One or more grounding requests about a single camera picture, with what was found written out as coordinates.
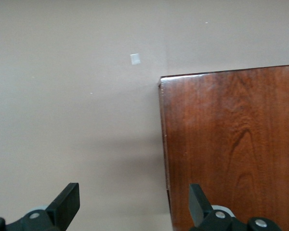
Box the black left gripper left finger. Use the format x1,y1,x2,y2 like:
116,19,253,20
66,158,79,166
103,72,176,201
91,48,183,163
0,182,80,231

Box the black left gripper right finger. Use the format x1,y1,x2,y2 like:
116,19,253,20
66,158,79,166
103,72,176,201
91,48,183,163
189,183,280,231

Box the dark brown wooden cabinet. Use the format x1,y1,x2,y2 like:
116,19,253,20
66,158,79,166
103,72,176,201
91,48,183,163
158,64,289,231

